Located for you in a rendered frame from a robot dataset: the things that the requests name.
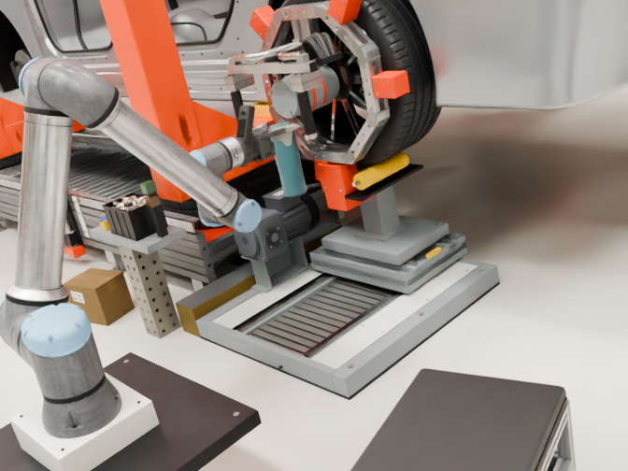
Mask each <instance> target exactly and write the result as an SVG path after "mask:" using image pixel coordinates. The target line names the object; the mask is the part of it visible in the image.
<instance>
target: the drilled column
mask: <svg viewBox="0 0 628 471"><path fill-rule="evenodd" d="M118 246H119V245H118ZM119 249H120V252H121V257H122V259H123V262H124V265H125V268H126V271H127V274H128V277H129V279H130V282H131V286H132V289H133V292H134V295H135V298H136V302H137V305H138V308H139V311H140V314H141V317H142V320H143V322H144V325H145V328H146V331H147V334H149V335H153V336H155V337H157V338H160V339H161V338H163V337H165V336H166V335H169V334H171V333H172V332H174V331H176V330H177V329H178V328H180V324H179V321H178V315H177V312H176V310H175V306H174V303H173V300H172V297H171V294H170V291H169V288H168V285H167V282H166V278H165V275H164V271H163V267H162V264H161V261H160V258H159V254H158V251H157V250H156V251H155V252H153V253H151V254H147V253H143V252H140V251H137V250H131V249H128V248H125V247H122V246H119ZM173 325H175V326H173Z"/></svg>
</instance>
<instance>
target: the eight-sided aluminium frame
mask: <svg viewBox="0 0 628 471"><path fill-rule="evenodd" d="M329 3H330V1H325V2H319V3H310V4H302V5H291V6H287V7H282V8H279V9H276V11H275V14H274V15H273V19H272V21H271V23H270V26H269V28H268V31H267V33H266V36H265V38H264V43H263V45H262V47H261V49H260V50H259V52H261V51H265V50H271V49H273V48H276V47H280V46H282V44H283V42H284V40H285V37H286V35H287V33H288V31H289V29H290V26H291V24H292V22H291V19H297V20H302V19H303V18H309V19H313V18H321V19H322V20H323V21H324V22H325V23H326V24H327V25H328V26H329V27H330V28H331V30H332V31H333V32H334V33H335V34H336V35H337V36H338V37H339V38H340V39H341V40H342V41H343V42H344V44H345V45H346V46H347V47H348V48H349V49H350V50H351V51H352V52H353V53H354V54H355V55H356V56H357V58H358V61H359V66H360V71H361V76H362V82H363V86H364V96H365V102H366V106H367V112H368V118H367V120H366V122H365V123H364V126H363V127H362V129H361V131H360V132H359V134H358V135H357V136H356V138H355V140H354V141H353V143H352V145H351V146H350V147H343V146H332V145H322V144H320V143H319V142H318V140H317V139H316V138H314V139H309V140H305V137H304V133H305V129H304V124H303V123H301V122H300V121H299V120H298V119H297V117H296V116H295V117H292V118H289V119H287V118H284V117H282V116H281V115H280V114H279V113H278V112H277V111H276V109H275V108H274V106H273V103H272V99H271V89H272V86H273V84H274V83H275V82H276V81H279V80H281V79H282V76H281V74H262V78H263V82H264V89H265V93H266V98H267V102H268V105H269V109H268V110H269V112H270V114H271V117H272V118H273V120H274V122H276V123H279V122H284V121H289V122H291V123H295V124H299V125H300V126H301V127H300V128H297V129H295V130H294V133H295V137H296V140H297V145H298V149H299V150H300V151H302V152H303V155H305V156H306V157H307V158H308V159H309V160H312V161H314V159H316V160H319V161H324V162H332V163H342V164H354V163H356V162H358V161H360V160H362V159H363V158H364V156H365V155H366V154H367V153H368V151H369V149H370V148H371V146H372V145H373V143H374V141H375V140H376V138H377V137H378V134H379V133H380V131H381V130H382V128H383V127H384V125H385V123H386V122H388V119H389V118H390V108H389V105H388V99H387V98H375V95H374V90H373V85H372V79H371V78H372V77H374V76H375V75H377V74H380V73H382V66H381V60H380V57H381V56H380V54H379V49H378V46H377V45H376V44H375V42H374V41H372V40H371V39H370V38H369V37H368V36H367V35H366V34H365V33H364V32H363V31H362V29H361V28H360V27H359V26H358V25H357V24H356V23H355V22H354V21H349V22H346V23H343V24H340V23H339V22H338V21H336V20H335V19H334V18H333V17H331V16H330V15H329V14H327V9H328V7H329ZM276 62H278V56H274V57H271V58H268V59H264V60H260V61H258V63H276Z"/></svg>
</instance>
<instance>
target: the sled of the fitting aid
mask: <svg viewBox="0 0 628 471"><path fill-rule="evenodd" d="M466 253H467V247H466V241H465V235H460V234H454V233H448V234H447V235H445V236H443V237H442V238H440V239H439V240H437V241H436V242H435V243H434V244H432V245H431V246H429V247H428V248H426V249H425V250H423V251H421V252H420V253H418V254H417V255H415V256H413V257H412V258H410V259H409V260H407V261H406V262H404V263H403V264H401V265H395V264H387V263H383V262H379V261H375V260H370V259H366V258H363V257H358V256H354V255H349V254H346V253H341V252H337V251H332V250H326V249H324V248H323V247H322V246H320V247H319V248H317V249H315V250H313V251H312V252H310V253H309V254H310V258H311V262H312V266H313V269H314V270H317V271H321V272H324V273H328V274H332V275H336V276H340V277H343V278H349V279H353V280H357V281H361V282H364V283H368V284H372V285H376V286H379V287H382V288H386V289H390V290H394V291H398V292H401V293H411V292H413V291H414V290H415V289H417V288H418V287H420V286H421V285H422V284H423V283H424V282H426V281H427V280H429V279H430V278H432V277H433V276H435V275H436V274H438V273H439V272H441V271H442V270H443V269H445V268H446V267H448V266H449V265H451V264H452V263H454V262H455V261H457V260H458V259H460V258H461V257H462V256H464V255H465V254H466Z"/></svg>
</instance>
